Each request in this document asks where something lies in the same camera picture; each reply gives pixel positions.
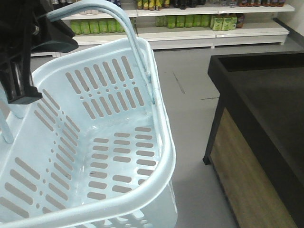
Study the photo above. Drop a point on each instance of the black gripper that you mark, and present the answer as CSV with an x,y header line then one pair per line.
x,y
25,29

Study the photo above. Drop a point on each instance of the light blue plastic basket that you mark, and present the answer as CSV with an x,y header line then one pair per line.
x,y
96,151

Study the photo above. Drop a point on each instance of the white store shelving unit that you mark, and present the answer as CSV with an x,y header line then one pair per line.
x,y
259,28

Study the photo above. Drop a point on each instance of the black wooden produce display stand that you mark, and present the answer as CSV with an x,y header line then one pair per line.
x,y
256,142

